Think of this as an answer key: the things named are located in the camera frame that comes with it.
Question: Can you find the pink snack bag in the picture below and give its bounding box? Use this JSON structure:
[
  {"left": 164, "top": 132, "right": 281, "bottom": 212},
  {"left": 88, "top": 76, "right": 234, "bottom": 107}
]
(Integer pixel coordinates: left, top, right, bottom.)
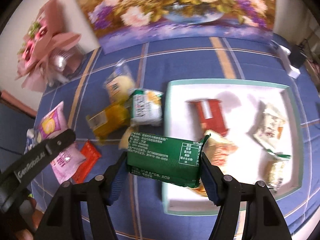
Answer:
[{"left": 34, "top": 102, "right": 85, "bottom": 184}]

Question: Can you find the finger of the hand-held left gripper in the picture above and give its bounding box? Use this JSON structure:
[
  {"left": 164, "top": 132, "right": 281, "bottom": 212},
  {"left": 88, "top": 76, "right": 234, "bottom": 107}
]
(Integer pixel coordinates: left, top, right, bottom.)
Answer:
[{"left": 37, "top": 129, "right": 76, "bottom": 157}]

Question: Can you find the red patterned snack packet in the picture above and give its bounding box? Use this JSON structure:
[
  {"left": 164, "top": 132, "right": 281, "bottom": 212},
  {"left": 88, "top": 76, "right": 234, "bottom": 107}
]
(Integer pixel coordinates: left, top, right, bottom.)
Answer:
[{"left": 71, "top": 140, "right": 101, "bottom": 183}]

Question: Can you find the orange chip bag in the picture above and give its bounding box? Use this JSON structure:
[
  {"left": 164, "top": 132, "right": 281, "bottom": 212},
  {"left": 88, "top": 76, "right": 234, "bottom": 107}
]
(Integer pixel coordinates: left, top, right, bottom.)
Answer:
[{"left": 191, "top": 129, "right": 238, "bottom": 198}]

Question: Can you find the black box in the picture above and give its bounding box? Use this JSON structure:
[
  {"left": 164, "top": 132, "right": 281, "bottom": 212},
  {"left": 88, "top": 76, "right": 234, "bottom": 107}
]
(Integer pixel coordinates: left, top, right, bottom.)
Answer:
[{"left": 289, "top": 44, "right": 307, "bottom": 68}]

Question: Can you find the white tray with green rim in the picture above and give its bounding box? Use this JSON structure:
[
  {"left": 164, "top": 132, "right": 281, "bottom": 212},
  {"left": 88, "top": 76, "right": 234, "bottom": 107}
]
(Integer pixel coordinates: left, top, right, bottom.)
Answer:
[{"left": 161, "top": 79, "right": 303, "bottom": 215}]

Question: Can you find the yellow snack packet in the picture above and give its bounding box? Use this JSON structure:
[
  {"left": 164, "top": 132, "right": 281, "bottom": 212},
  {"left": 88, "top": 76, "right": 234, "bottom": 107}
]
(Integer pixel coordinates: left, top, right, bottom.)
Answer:
[{"left": 86, "top": 99, "right": 133, "bottom": 145}]

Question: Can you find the clear packet with rice cracker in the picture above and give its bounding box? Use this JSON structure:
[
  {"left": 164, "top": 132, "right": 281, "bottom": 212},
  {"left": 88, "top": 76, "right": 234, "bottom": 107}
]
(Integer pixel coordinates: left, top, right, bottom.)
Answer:
[{"left": 264, "top": 149, "right": 292, "bottom": 193}]

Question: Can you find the white device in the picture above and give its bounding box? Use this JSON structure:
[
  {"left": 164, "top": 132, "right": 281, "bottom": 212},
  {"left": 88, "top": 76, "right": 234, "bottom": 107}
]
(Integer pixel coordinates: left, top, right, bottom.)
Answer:
[{"left": 270, "top": 41, "right": 300, "bottom": 78}]

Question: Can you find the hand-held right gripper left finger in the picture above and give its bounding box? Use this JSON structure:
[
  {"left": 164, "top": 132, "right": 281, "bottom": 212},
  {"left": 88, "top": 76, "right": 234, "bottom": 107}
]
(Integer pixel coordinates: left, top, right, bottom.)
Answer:
[{"left": 34, "top": 151, "right": 129, "bottom": 240}]

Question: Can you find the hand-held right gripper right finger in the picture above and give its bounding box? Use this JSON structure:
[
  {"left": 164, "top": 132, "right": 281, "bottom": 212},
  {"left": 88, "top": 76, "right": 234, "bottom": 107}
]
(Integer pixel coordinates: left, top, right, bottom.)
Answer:
[{"left": 200, "top": 152, "right": 293, "bottom": 240}]

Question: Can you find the green and white snack packet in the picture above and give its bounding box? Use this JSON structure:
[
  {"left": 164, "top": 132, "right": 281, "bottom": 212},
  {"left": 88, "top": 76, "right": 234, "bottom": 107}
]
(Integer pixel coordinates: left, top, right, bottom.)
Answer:
[{"left": 130, "top": 89, "right": 163, "bottom": 127}]

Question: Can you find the white packet with black print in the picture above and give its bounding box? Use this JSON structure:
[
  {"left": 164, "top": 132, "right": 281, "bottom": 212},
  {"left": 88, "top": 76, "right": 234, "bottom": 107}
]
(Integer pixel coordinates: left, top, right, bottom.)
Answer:
[{"left": 253, "top": 102, "right": 287, "bottom": 148}]

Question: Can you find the red packet with white label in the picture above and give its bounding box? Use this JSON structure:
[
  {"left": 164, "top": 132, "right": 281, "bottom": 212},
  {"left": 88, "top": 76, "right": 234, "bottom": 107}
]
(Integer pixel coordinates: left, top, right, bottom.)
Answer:
[{"left": 186, "top": 99, "right": 230, "bottom": 137}]

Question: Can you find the dark green snack packet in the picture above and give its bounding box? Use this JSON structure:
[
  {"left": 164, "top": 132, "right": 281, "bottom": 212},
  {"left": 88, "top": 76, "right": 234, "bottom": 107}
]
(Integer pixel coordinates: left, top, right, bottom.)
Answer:
[{"left": 126, "top": 131, "right": 212, "bottom": 189}]

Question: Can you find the clear packet with cream pastry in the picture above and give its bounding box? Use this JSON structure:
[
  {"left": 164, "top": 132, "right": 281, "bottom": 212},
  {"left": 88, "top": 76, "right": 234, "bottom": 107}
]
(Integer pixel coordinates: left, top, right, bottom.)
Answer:
[{"left": 104, "top": 60, "right": 137, "bottom": 103}]

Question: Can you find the crumpled blue white wrapper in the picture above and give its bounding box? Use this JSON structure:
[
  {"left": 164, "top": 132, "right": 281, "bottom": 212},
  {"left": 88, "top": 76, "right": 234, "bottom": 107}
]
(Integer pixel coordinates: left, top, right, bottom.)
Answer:
[{"left": 24, "top": 128, "right": 38, "bottom": 155}]

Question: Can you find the flower painting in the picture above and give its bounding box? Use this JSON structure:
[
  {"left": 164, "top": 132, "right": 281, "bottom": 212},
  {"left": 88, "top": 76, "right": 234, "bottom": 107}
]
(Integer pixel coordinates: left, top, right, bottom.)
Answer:
[{"left": 66, "top": 0, "right": 275, "bottom": 55}]

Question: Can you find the pink paper flower bouquet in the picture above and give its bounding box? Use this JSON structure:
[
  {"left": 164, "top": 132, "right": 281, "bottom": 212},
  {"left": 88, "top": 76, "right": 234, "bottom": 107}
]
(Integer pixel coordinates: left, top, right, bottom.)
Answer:
[{"left": 16, "top": 0, "right": 87, "bottom": 90}]

